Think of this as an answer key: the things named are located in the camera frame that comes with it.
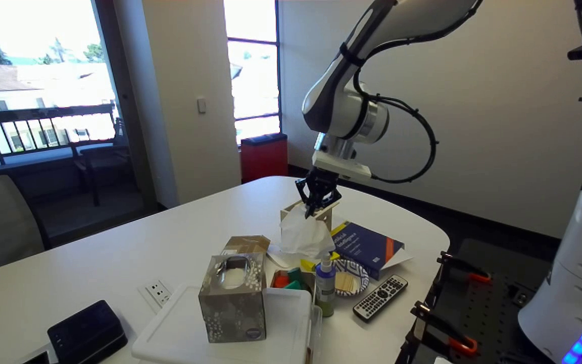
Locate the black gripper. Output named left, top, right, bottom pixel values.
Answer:
left=295, top=167, right=341, bottom=216

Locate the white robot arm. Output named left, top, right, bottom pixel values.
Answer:
left=283, top=0, right=582, bottom=364

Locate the black remote control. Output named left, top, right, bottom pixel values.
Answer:
left=351, top=274, right=408, bottom=321

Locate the grey tissue box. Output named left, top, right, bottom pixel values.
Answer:
left=197, top=234, right=268, bottom=343

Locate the wooden shape sorter cube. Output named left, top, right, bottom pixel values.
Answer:
left=278, top=200, right=332, bottom=234

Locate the red cabinet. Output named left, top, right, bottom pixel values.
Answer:
left=241, top=133, right=288, bottom=182

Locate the small sanitizer bottle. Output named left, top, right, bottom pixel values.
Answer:
left=315, top=261, right=336, bottom=303

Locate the container with green blocks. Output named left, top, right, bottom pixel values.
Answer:
left=270, top=268, right=315, bottom=290

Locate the blue book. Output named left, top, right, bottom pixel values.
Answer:
left=332, top=220, right=411, bottom=279

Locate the black orange clamp near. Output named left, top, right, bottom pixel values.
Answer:
left=411, top=302, right=479, bottom=358

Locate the black orange clamp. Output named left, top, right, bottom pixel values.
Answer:
left=411, top=302, right=479, bottom=358
left=437, top=251, right=493, bottom=285

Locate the black orange clamp far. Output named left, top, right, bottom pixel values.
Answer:
left=437, top=251, right=493, bottom=285

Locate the table power outlet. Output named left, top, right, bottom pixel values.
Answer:
left=144, top=280, right=169, bottom=308

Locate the balcony chair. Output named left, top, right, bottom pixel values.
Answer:
left=68, top=120, right=131, bottom=206

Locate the black mounting board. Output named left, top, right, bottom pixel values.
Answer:
left=394, top=238, right=552, bottom=364

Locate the black tablet device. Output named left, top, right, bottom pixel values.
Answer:
left=46, top=298, right=128, bottom=364

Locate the wall light switch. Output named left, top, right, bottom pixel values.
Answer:
left=196, top=95, right=209, bottom=114

